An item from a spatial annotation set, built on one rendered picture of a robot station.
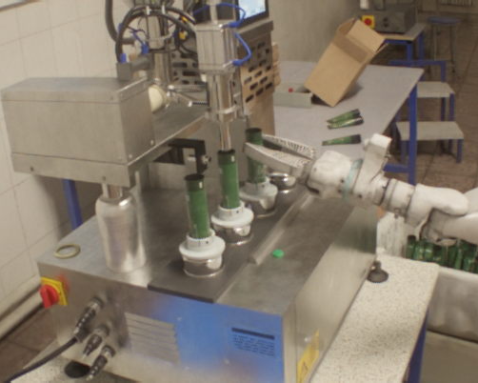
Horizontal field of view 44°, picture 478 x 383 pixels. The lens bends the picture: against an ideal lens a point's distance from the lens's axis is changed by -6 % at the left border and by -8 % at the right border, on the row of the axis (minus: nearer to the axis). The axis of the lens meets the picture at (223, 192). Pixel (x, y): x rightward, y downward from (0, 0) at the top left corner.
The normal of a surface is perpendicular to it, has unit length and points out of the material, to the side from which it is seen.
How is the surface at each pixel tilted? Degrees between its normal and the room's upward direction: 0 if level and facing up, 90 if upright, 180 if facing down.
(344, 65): 90
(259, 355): 90
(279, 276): 0
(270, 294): 0
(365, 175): 60
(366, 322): 0
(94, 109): 90
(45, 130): 90
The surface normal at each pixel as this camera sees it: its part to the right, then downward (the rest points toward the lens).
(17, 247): 0.89, 0.11
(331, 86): -0.44, 0.40
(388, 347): -0.08, -0.91
